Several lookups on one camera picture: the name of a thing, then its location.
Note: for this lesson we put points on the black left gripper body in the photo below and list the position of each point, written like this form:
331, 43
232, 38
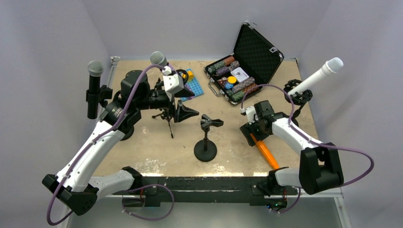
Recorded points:
159, 100

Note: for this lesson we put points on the black microphone silver grille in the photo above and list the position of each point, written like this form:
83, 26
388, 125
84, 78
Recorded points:
95, 69

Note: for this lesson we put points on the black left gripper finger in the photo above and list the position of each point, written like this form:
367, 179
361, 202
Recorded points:
181, 91
182, 112

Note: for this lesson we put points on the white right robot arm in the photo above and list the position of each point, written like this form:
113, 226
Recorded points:
319, 166

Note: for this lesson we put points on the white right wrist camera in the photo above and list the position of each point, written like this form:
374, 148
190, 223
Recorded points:
249, 112

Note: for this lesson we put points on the yellow lego brick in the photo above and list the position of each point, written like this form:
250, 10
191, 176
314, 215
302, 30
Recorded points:
190, 75

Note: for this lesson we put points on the black round-base stand left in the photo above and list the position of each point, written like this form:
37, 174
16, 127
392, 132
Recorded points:
113, 106

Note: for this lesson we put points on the white microphone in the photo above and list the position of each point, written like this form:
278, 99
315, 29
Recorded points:
329, 68

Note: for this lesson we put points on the black round-base mic stand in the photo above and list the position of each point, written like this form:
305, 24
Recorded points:
205, 150

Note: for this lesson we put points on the purple glitter microphone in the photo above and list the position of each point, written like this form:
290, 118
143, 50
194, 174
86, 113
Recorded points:
158, 58

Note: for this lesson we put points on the orange microphone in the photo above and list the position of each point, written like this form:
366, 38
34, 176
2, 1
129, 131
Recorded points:
265, 152

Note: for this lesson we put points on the blue lego baseplate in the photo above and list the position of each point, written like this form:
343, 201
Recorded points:
193, 86

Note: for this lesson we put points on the black poker chip case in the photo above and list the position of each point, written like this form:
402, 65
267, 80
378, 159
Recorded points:
256, 56

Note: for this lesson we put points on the black table front rail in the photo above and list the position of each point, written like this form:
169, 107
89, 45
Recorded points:
250, 190

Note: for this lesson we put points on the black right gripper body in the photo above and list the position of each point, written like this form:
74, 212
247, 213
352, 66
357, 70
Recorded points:
263, 133

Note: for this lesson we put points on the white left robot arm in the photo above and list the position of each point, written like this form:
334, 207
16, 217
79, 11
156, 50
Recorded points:
75, 185

